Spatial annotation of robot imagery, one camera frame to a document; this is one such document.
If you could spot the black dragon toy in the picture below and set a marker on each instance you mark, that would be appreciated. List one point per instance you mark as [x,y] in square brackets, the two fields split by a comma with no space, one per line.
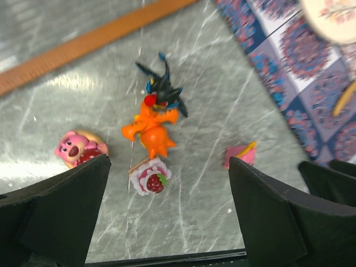
[160,92]

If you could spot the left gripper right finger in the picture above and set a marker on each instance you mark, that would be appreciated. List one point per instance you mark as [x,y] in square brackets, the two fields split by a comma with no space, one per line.
[284,226]

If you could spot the pink bear donut toy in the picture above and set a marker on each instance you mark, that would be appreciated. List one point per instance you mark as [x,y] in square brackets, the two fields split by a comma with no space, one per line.
[79,146]

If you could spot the orange dragon toy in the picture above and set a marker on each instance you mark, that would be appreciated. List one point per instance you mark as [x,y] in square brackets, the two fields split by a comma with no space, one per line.
[147,125]

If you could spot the cream and orange plate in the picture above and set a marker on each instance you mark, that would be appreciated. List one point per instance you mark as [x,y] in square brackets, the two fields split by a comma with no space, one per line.
[332,20]

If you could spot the pink bear cake toy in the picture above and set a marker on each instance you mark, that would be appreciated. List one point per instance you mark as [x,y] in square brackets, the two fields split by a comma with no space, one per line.
[150,176]

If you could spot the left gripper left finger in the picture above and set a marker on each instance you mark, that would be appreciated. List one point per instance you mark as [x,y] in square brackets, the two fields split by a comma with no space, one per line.
[55,217]

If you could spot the orange wooden acrylic shelf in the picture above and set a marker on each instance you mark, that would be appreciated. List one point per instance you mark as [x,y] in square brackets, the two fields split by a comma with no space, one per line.
[80,46]

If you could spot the pink bear sunflower toy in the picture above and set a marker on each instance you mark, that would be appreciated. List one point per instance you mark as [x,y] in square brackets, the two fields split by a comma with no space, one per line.
[243,152]

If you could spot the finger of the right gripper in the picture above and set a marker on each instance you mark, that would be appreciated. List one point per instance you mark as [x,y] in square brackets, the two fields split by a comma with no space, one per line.
[335,183]

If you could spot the patterned blue placemat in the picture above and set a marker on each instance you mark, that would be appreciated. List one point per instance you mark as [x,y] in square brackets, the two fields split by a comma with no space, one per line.
[304,74]

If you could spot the black base beam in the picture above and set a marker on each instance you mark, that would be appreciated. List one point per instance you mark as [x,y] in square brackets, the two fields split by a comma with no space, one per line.
[234,258]

